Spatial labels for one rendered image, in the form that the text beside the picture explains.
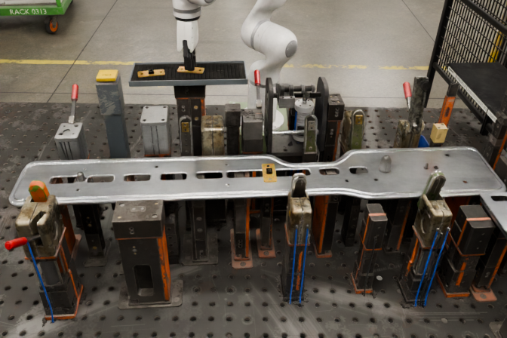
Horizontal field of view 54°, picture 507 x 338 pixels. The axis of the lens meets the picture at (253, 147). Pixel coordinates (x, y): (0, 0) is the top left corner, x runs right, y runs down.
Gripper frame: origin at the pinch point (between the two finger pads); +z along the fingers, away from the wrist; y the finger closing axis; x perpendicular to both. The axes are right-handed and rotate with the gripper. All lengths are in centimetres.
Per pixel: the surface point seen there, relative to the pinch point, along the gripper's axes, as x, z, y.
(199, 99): 3.5, 11.0, 4.4
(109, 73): -24.9, 2.8, 6.0
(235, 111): 16.6, 9.2, 12.8
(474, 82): 101, 16, -32
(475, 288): 92, 47, 40
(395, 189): 64, 19, 33
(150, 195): -2.2, 18.8, 44.0
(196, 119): 2.1, 18.5, 4.5
